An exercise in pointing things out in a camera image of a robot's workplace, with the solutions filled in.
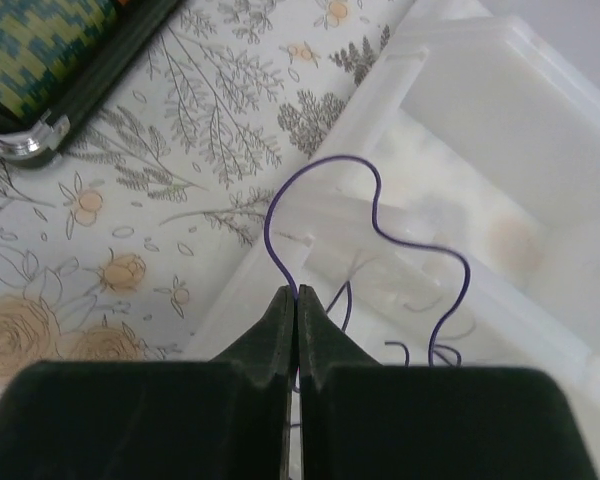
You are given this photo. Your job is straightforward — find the thin purple wire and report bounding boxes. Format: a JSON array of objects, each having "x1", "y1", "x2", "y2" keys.
[{"x1": 263, "y1": 155, "x2": 472, "y2": 396}]

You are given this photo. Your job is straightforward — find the white plastic compartment tray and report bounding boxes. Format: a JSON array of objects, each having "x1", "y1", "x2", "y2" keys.
[{"x1": 185, "y1": 17, "x2": 600, "y2": 475}]

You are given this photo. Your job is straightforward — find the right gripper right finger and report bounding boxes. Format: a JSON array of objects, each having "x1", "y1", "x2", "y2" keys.
[{"x1": 297, "y1": 286, "x2": 597, "y2": 479}]

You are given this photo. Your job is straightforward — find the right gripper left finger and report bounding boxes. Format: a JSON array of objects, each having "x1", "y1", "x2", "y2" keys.
[{"x1": 0, "y1": 287, "x2": 297, "y2": 479}]

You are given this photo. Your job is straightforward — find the black poker chip case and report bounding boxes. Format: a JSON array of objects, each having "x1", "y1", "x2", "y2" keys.
[{"x1": 0, "y1": 0, "x2": 179, "y2": 168}]

